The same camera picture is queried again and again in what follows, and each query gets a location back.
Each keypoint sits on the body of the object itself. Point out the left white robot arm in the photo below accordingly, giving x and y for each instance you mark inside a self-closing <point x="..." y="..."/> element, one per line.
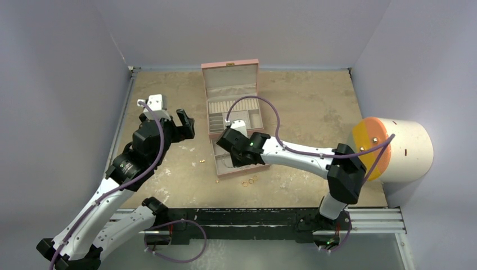
<point x="87" y="241"/>

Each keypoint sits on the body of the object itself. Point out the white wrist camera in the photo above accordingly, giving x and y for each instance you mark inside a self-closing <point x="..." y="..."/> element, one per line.
<point x="155" y="105"/>
<point x="238" y="125"/>

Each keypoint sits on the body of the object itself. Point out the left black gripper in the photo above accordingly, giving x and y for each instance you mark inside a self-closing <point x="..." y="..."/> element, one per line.
<point x="180" y="133"/>

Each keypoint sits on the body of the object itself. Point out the white cylinder orange lid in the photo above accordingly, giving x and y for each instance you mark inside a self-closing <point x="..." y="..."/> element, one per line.
<point x="409" y="155"/>

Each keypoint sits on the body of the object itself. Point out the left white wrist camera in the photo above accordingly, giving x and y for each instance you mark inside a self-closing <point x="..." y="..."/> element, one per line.
<point x="155" y="105"/>

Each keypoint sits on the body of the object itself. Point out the pink jewelry box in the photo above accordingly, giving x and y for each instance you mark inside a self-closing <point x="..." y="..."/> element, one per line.
<point x="225" y="82"/>

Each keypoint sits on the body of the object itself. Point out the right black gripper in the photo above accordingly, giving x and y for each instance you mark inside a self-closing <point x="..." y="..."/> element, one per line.
<point x="229" y="142"/>

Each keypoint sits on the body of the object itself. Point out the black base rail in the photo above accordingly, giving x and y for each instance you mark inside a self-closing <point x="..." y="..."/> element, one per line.
<point x="302" y="225"/>

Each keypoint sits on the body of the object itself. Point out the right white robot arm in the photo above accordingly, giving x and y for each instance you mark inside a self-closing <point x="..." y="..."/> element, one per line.
<point x="340" y="166"/>

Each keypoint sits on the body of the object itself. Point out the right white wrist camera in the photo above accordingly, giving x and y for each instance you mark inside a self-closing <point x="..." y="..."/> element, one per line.
<point x="238" y="125"/>

